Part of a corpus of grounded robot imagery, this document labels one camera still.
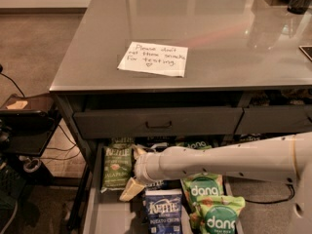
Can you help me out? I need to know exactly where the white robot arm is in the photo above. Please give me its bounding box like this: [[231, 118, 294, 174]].
[[120, 132, 312, 234]]

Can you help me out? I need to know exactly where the green jalapeno Kettle chip bag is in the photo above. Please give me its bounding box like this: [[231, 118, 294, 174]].
[[101, 137, 135, 192]]

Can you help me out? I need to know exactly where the dark phone on counter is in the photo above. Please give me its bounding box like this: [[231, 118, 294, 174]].
[[299, 46, 312, 61]]

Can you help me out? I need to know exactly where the green Dang bag rear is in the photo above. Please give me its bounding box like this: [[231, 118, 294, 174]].
[[175, 140, 212, 149]]

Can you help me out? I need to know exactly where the white handwritten paper note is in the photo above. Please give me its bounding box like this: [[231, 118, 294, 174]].
[[118, 42, 188, 77]]

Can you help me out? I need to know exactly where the blue kettle chip bag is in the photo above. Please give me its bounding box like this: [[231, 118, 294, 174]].
[[145, 180, 168, 190], [145, 189, 182, 234]]

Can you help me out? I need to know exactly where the green Dang bag front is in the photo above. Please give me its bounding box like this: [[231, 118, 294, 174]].
[[190, 195, 246, 234]]

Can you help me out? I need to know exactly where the black side cart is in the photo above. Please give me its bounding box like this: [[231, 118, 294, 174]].
[[0, 94, 61, 185]]

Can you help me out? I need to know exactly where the green dang bag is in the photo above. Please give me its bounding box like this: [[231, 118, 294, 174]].
[[190, 195, 246, 234], [180, 174, 224, 211], [175, 140, 212, 149]]

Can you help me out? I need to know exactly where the open grey middle drawer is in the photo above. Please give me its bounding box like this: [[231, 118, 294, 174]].
[[83, 141, 238, 234]]

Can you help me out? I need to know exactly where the blue Kettle chip bag front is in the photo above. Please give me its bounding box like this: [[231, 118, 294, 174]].
[[145, 189, 182, 234]]

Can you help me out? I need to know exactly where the grey top left drawer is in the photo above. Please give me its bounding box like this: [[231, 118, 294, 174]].
[[73, 107, 243, 139]]

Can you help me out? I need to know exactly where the green crate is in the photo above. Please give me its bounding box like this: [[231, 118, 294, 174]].
[[0, 166, 20, 209]]

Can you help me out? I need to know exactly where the grey top right drawer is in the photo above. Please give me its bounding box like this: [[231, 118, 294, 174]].
[[236, 105, 312, 135]]

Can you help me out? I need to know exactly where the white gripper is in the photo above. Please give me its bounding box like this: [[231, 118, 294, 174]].
[[119, 145, 160, 202]]

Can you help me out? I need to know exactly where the black floor cable right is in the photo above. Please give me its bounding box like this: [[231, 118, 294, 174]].
[[244, 182, 296, 205]]

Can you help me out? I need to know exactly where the blue Kettle chip bag middle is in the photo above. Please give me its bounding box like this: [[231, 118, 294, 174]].
[[145, 180, 168, 190]]

